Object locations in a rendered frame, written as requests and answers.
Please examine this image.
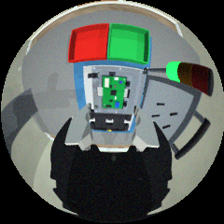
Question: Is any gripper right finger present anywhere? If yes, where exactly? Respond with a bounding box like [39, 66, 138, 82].
[132, 105, 173, 181]

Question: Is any green circuit board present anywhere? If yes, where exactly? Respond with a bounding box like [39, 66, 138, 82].
[103, 77, 126, 108]

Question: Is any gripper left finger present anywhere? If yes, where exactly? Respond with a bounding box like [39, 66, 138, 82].
[50, 103, 93, 180]

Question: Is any green bin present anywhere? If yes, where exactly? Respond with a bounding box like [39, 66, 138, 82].
[107, 23, 149, 64]

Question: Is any red bin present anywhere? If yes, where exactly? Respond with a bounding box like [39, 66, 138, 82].
[68, 23, 109, 63]

